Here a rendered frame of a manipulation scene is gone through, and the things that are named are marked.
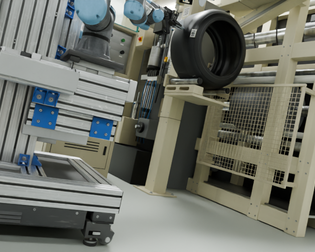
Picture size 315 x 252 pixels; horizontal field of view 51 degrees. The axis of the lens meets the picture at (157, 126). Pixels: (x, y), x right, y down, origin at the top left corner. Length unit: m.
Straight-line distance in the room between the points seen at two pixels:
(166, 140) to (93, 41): 1.46
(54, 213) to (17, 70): 0.52
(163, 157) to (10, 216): 1.64
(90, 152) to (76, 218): 1.44
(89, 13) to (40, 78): 0.29
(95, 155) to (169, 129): 0.64
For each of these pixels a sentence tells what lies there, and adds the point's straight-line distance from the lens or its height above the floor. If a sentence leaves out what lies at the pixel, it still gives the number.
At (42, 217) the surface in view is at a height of 0.10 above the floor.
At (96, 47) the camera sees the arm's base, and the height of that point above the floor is 0.76.
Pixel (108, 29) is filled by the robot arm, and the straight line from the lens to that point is 1.42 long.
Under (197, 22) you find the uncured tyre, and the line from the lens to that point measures 2.42.
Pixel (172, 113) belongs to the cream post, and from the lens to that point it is 2.68.
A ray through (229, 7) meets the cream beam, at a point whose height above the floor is 1.64.
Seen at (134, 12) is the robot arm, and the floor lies 0.89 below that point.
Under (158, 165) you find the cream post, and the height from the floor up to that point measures 0.23.
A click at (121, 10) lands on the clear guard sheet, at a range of 2.88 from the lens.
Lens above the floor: 0.48
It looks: 1 degrees up
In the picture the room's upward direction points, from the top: 12 degrees clockwise
